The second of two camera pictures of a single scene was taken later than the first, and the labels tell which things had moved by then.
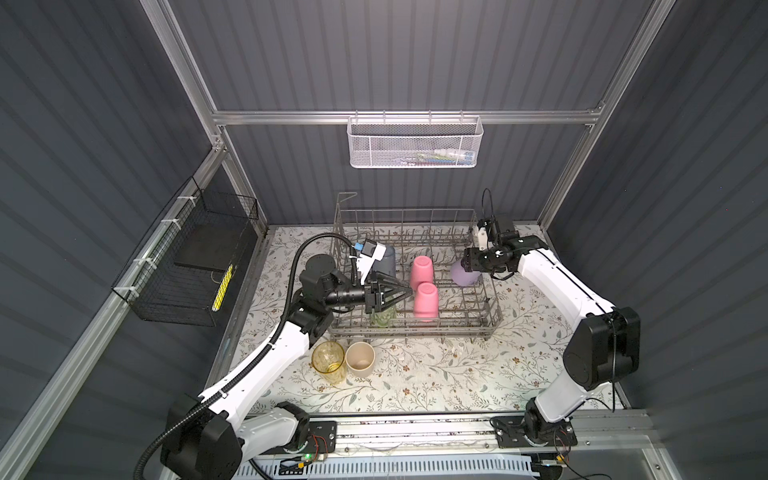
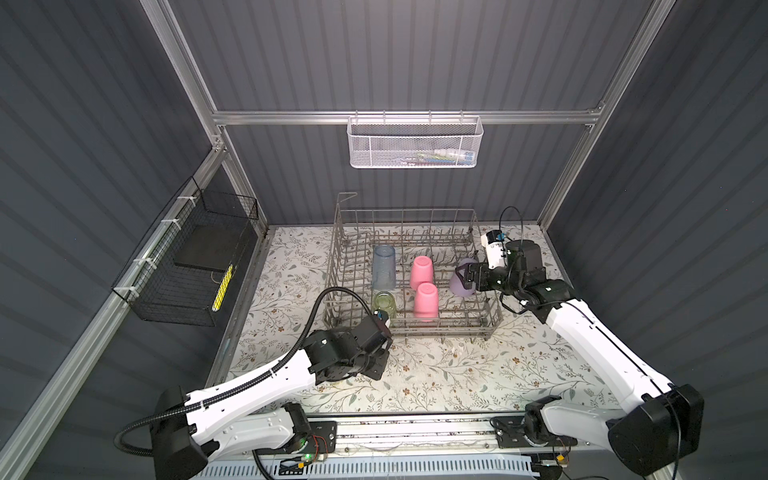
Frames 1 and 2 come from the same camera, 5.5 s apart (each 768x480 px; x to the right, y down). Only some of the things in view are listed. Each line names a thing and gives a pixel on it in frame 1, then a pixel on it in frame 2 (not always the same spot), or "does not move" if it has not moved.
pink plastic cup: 421,271 does not move
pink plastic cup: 426,302 does not move
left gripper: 374,300 -> 382,357
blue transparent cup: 388,264 does not move
